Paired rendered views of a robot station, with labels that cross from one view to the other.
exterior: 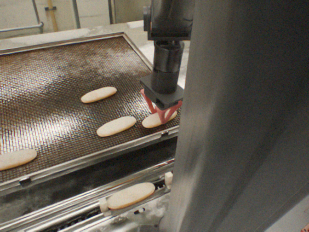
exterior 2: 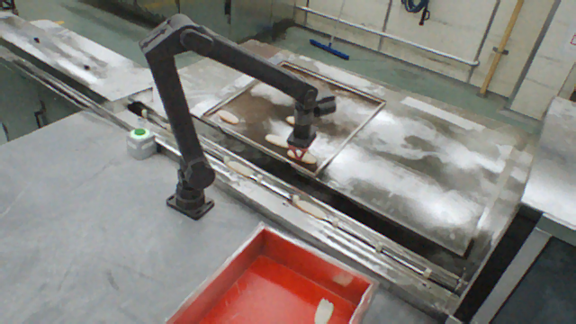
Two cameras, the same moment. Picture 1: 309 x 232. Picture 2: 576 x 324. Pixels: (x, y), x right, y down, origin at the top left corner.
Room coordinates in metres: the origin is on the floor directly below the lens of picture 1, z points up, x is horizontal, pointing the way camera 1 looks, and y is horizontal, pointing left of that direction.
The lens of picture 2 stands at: (-0.10, -0.90, 1.64)
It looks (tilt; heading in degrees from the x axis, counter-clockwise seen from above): 35 degrees down; 57
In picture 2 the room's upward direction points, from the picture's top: 9 degrees clockwise
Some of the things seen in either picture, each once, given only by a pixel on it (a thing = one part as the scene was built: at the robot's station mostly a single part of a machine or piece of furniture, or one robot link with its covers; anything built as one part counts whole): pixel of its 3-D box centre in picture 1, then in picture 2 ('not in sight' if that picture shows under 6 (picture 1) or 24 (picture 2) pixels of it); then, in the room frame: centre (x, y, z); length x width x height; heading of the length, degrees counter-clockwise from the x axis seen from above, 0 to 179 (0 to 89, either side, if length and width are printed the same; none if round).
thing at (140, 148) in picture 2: not in sight; (142, 147); (0.03, 0.27, 0.84); 0.08 x 0.08 x 0.11; 27
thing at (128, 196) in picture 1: (131, 194); (239, 167); (0.29, 0.04, 0.86); 0.10 x 0.04 x 0.01; 117
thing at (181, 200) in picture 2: not in sight; (190, 193); (0.11, -0.03, 0.86); 0.12 x 0.09 x 0.08; 123
